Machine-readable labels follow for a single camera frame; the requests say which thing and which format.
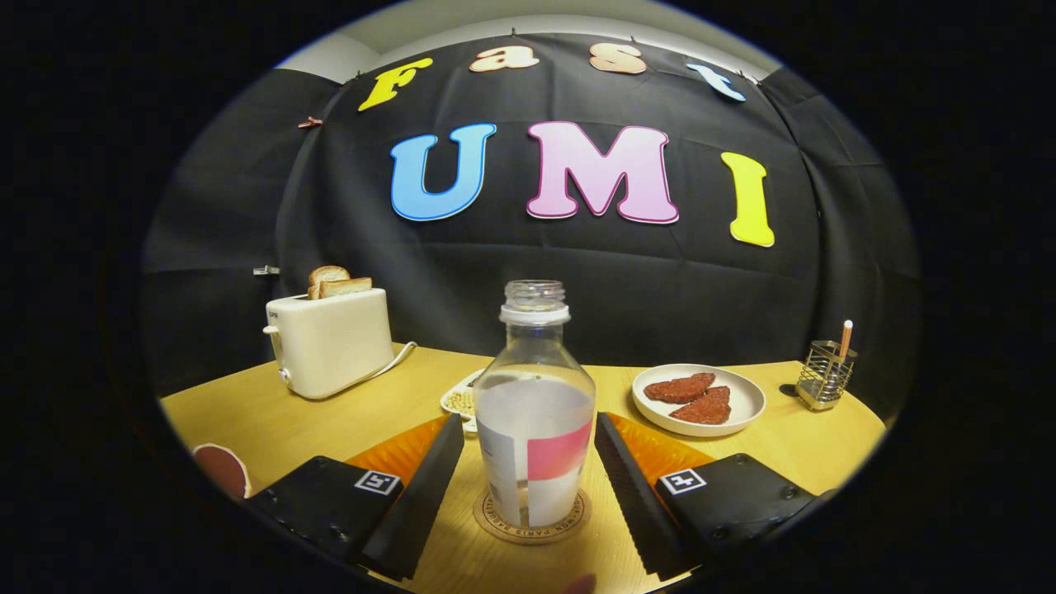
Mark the white toaster cord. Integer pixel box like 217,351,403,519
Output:
363,341,418,384

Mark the red-brown meat patty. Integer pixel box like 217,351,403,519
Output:
667,385,733,426
643,372,717,404

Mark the white round plate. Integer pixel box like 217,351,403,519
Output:
632,363,766,438

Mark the clear plastic juice bottle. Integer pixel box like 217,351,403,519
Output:
474,280,596,529

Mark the metal wire utensil holder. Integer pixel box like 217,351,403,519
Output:
796,340,859,412

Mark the black backdrop cloth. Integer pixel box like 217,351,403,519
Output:
140,33,923,422

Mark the cream cup with wooden handle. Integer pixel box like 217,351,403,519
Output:
192,443,251,500

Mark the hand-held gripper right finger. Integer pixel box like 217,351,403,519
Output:
594,411,834,580

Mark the round wooden coaster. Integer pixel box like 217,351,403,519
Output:
474,487,592,545

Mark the cream toaster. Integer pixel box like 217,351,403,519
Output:
263,288,395,401

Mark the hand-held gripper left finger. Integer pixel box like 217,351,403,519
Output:
246,412,467,582

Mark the white divided snack dish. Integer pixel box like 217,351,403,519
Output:
440,369,488,434

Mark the wooden table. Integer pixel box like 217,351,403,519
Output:
159,342,888,594

